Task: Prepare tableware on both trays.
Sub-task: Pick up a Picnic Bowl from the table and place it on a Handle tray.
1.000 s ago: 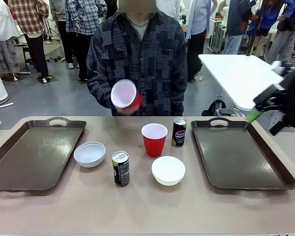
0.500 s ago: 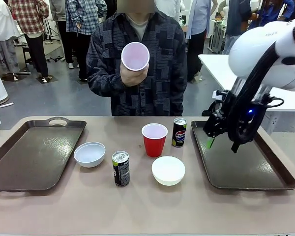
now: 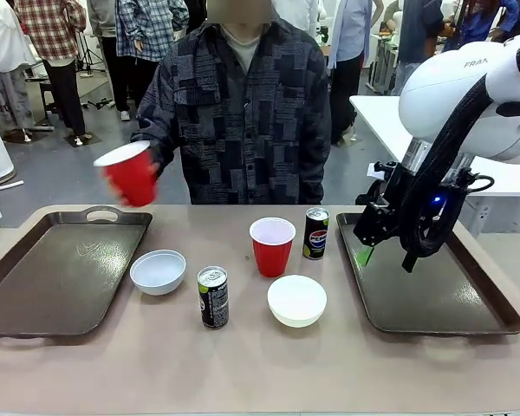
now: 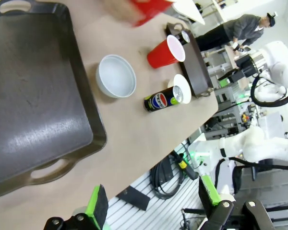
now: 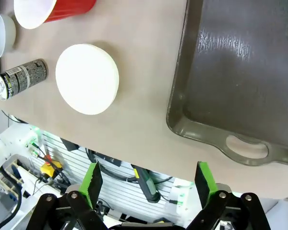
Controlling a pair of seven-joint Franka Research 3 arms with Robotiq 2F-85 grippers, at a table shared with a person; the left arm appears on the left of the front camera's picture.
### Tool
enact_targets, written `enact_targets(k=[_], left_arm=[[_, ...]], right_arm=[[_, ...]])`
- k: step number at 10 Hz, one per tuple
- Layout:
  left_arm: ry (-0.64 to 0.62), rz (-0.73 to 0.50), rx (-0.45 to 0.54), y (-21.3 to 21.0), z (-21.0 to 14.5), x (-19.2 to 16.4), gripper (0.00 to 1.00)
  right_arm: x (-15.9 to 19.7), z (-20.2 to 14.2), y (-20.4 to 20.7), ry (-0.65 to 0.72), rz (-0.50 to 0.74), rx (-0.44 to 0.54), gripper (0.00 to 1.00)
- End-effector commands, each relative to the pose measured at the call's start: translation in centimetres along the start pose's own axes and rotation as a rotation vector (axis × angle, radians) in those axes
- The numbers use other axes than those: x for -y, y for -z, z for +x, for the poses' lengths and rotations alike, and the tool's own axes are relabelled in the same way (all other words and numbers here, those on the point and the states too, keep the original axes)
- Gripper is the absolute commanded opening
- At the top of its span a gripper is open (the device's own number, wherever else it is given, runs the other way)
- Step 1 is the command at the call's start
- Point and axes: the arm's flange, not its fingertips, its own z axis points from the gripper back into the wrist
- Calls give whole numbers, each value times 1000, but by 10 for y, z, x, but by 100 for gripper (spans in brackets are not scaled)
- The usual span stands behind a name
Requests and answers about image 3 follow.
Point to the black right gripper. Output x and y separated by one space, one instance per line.
377 223

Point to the red plastic cup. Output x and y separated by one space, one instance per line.
272 251
132 175

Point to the person right forearm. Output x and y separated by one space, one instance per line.
154 112

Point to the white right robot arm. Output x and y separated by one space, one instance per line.
450 86

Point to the person right hand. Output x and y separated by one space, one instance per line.
155 158

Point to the black Pepsi can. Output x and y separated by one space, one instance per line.
213 299
315 234

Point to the brown serving tray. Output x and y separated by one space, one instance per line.
433 281

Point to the plain white bowl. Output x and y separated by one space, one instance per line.
297 301

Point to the white label tag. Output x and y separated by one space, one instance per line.
375 171

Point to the white background table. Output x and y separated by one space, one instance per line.
385 125

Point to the person in patterned dark shirt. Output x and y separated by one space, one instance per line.
242 117

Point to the bystander in light blue shirt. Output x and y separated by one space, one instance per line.
349 65

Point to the white bowl with bluish inside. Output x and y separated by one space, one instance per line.
157 272

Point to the bystander in dark navy clothes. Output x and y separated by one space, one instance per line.
416 39

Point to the bystander in blue jacket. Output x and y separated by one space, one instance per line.
481 21

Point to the bystander in blue plaid shirt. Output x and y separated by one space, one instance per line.
149 47

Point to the black tripod stand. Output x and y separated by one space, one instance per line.
89 56

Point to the bystander in grey top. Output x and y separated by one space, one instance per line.
102 17

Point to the bystander in red plaid shirt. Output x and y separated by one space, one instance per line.
54 56

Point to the bystander in white top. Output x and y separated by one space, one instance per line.
4 65

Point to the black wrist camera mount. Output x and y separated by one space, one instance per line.
444 195

